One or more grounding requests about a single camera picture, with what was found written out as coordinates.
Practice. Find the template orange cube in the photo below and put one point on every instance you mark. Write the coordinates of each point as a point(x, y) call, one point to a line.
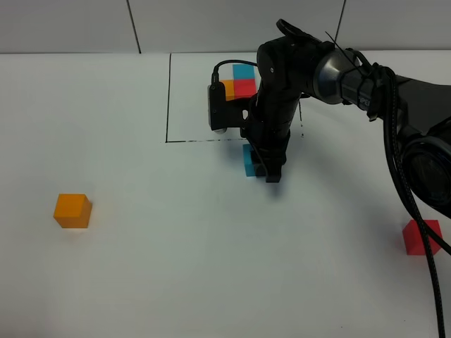
point(229, 89)

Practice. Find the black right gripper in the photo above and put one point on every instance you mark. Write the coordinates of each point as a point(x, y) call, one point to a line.
point(267, 128)

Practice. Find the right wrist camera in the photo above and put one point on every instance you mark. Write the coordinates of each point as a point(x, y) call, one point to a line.
point(224, 114)

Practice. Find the template red cube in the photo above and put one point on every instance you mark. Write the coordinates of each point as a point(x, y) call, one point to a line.
point(244, 88)

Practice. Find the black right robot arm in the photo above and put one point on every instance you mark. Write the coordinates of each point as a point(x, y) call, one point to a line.
point(415, 114)

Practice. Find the template blue cube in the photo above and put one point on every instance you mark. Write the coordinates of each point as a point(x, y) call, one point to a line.
point(243, 72)

